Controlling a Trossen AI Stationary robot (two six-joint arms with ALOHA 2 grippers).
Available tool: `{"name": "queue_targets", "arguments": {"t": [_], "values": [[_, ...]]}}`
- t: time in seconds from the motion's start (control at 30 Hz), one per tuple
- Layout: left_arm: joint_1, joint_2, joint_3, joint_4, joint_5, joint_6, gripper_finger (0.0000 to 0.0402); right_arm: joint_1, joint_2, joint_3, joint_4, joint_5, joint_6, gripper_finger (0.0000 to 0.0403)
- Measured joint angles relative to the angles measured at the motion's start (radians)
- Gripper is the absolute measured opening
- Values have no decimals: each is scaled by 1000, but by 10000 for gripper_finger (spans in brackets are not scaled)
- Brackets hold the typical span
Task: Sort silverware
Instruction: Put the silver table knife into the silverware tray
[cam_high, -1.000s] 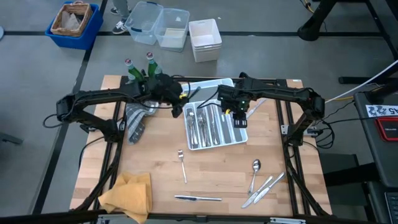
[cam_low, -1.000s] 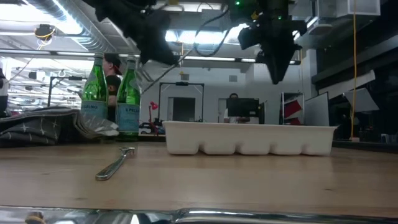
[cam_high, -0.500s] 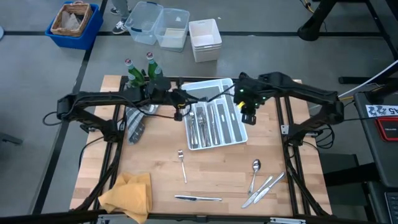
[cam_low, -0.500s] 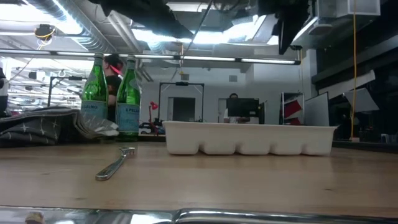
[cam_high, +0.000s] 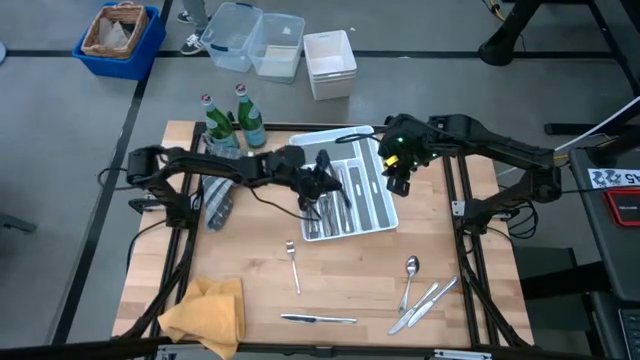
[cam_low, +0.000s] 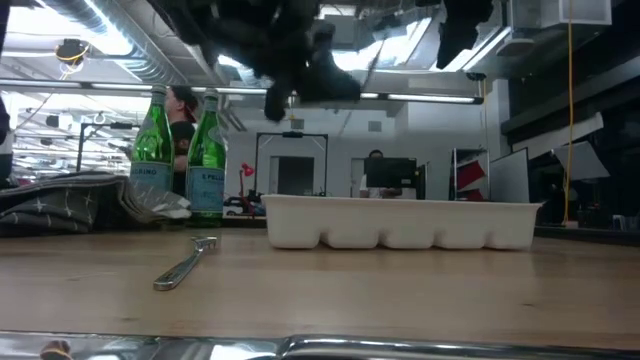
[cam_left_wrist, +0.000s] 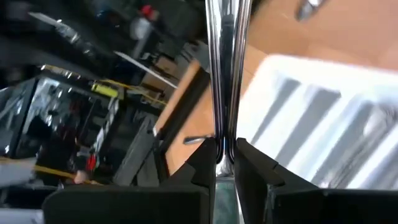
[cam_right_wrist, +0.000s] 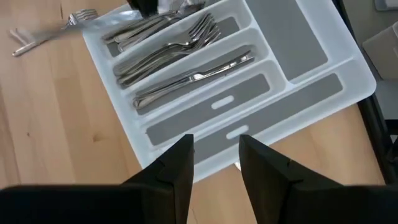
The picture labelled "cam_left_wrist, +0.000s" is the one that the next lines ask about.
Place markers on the silver table knife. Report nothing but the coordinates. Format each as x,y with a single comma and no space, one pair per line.
228,77
194,140

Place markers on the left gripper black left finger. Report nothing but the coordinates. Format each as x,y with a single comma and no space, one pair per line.
124,207

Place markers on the white plastic cutlery organizer tray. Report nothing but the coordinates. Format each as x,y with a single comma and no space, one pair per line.
311,71

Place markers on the black table edge rail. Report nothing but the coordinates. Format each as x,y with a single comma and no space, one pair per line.
183,105

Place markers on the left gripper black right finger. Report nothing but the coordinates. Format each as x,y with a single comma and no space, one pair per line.
311,207

